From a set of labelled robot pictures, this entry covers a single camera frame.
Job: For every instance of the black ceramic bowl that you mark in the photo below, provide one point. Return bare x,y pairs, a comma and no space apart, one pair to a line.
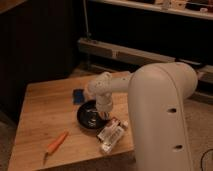
88,116

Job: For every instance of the black case handle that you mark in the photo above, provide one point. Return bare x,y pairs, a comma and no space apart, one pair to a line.
194,65

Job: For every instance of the white tube package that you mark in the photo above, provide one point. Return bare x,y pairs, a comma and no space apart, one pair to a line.
111,134

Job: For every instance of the blue small block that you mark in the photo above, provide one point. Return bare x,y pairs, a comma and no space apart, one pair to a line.
78,96

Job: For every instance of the vertical metal pole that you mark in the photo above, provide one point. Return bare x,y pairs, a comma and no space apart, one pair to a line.
88,34

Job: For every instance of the long grey case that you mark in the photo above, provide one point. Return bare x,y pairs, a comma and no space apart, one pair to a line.
121,53

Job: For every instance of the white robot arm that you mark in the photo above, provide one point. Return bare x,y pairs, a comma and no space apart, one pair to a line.
155,105

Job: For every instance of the orange handled knife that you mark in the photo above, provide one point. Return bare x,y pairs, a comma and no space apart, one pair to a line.
53,146

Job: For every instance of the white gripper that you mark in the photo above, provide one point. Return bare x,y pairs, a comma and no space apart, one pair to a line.
104,105

